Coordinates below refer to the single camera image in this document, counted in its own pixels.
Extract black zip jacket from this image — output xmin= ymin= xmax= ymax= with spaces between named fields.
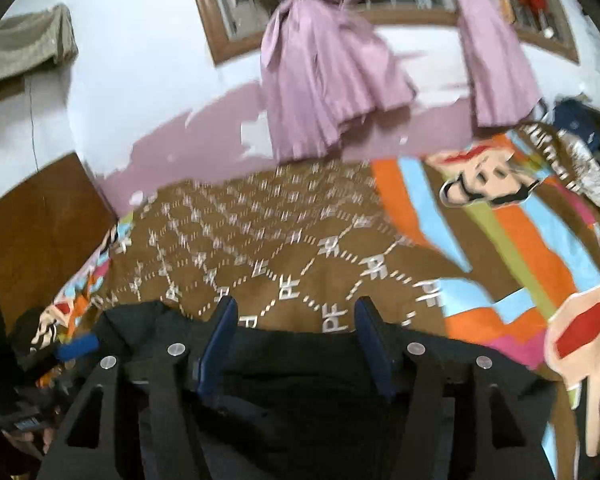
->
xmin=89 ymin=299 xmax=560 ymax=480

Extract dark clothes pile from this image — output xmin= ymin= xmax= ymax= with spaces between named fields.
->
xmin=0 ymin=305 xmax=53 ymax=466

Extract brown cartoon monkey bedspread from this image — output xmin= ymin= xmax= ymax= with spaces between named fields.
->
xmin=57 ymin=122 xmax=600 ymax=479

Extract wooden headboard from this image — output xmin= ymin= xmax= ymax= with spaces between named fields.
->
xmin=0 ymin=153 xmax=117 ymax=327

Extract crumpled patterned fabric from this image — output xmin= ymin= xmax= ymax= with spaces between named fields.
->
xmin=558 ymin=130 xmax=600 ymax=208

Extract right pink curtain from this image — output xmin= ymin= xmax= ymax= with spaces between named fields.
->
xmin=455 ymin=0 xmax=542 ymax=128

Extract pink curtain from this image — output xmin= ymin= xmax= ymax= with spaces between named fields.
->
xmin=260 ymin=0 xmax=416 ymax=162
xmin=455 ymin=0 xmax=542 ymax=128

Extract blue bag on desk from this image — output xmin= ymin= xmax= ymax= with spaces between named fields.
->
xmin=553 ymin=99 xmax=600 ymax=153

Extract left pink curtain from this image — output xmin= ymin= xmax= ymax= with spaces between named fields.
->
xmin=260 ymin=0 xmax=416 ymax=162

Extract beige sweater on wall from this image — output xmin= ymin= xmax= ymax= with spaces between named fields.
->
xmin=0 ymin=3 xmax=79 ymax=81

